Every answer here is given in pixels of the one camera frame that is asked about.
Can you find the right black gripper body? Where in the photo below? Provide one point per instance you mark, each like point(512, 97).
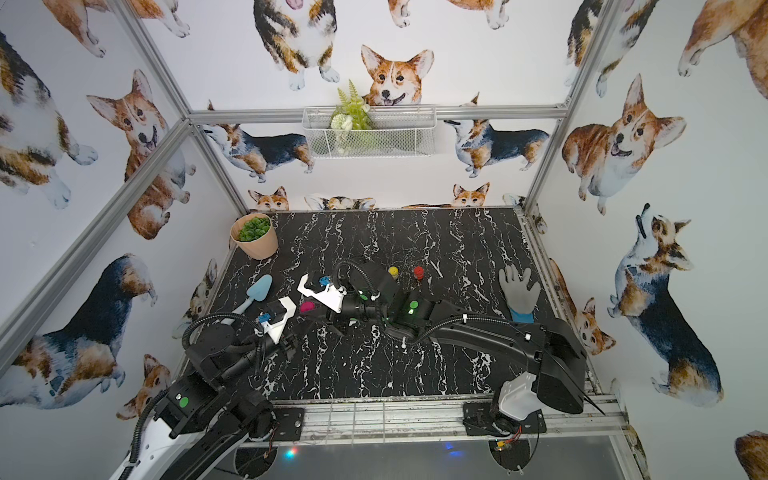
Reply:
point(354, 312)

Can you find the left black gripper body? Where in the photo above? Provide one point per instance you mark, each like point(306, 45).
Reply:
point(287, 327)

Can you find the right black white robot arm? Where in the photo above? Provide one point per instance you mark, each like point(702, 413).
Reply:
point(551, 359)

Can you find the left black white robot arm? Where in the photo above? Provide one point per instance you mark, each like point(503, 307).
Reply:
point(204, 416)

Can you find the light blue garden trowel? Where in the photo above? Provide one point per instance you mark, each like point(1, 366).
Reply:
point(257, 292)

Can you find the beige pot with green plant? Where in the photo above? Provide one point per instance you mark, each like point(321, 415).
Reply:
point(255, 235)

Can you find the grey rubber glove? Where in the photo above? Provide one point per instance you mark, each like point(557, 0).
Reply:
point(521, 295)

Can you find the green fern plant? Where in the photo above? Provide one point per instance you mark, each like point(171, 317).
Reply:
point(353, 111)

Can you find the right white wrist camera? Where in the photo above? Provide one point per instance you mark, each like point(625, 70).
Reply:
point(322, 289)

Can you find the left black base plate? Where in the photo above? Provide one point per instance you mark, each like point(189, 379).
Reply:
point(285, 424)

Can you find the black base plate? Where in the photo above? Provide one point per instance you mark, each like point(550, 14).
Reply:
point(481, 419)
point(285, 424)

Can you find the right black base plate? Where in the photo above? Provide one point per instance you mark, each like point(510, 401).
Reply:
point(481, 419)

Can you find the white wire wall basket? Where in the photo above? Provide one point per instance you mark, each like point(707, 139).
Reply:
point(380, 132)

